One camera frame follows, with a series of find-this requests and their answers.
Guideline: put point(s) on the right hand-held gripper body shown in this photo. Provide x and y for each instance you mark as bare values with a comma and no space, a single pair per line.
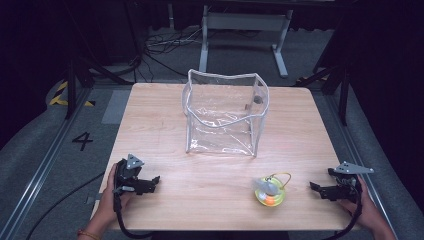
348,186

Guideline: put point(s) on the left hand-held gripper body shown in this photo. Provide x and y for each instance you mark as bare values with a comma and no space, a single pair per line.
128,173

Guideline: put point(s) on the person's right hand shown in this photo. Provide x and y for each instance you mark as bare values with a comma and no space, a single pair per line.
368,210

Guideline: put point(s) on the person's left hand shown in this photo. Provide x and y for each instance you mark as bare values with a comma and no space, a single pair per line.
108,200

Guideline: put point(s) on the yellow-green round toy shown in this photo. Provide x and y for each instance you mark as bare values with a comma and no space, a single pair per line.
270,193

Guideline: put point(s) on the black metal stand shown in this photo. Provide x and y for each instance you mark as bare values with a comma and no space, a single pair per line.
343,93
71,90

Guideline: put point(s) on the clear plastic bag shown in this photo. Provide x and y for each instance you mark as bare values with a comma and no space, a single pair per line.
223,116

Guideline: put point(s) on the metal floor rail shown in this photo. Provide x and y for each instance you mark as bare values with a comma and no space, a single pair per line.
353,146
40,173

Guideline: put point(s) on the grey metal table frame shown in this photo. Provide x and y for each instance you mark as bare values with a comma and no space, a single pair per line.
245,21

